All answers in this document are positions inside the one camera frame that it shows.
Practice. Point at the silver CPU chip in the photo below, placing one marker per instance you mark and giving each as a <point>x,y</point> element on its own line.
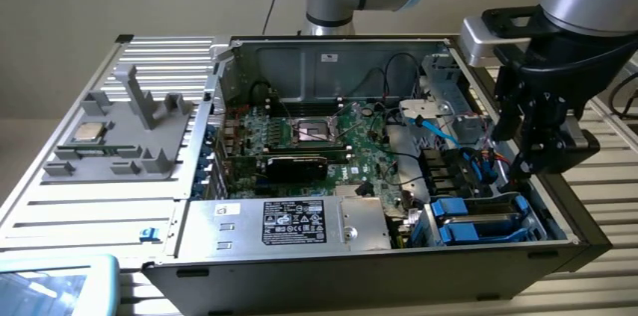
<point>89,132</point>

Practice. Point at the grey parts rack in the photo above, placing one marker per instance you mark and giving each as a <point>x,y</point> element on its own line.
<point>124,151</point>

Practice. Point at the CPU socket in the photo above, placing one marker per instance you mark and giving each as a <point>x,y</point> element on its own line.
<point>316,131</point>

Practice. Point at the blue plastic latch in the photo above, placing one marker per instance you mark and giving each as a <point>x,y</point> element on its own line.
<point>148,235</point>

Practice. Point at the green motherboard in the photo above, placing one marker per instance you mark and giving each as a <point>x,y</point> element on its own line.
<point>299,133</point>

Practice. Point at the black fan shroud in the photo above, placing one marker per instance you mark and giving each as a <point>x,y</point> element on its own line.
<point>448,172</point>

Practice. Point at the blue disk carrier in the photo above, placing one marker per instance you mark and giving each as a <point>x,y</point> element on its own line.
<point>472,222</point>

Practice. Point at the open black PC case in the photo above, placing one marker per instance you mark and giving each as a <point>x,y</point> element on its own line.
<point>348,278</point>

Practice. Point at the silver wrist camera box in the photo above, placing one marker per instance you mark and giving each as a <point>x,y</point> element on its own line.
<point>480,45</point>

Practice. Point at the silver power supply unit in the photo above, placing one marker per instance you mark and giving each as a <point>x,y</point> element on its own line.
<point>239,230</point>

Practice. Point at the silver chipset heatsink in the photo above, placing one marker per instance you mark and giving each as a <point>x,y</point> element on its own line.
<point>355,189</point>

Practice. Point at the light blue teach pendant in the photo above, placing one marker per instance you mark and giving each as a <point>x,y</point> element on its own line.
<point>55,286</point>

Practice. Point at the silver disk bay cage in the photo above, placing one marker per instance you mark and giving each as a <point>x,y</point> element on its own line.
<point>443,84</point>

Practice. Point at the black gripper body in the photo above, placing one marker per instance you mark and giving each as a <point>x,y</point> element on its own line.
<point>563,65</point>

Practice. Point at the black graphics card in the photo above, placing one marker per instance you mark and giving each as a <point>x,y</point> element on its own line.
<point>296,168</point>

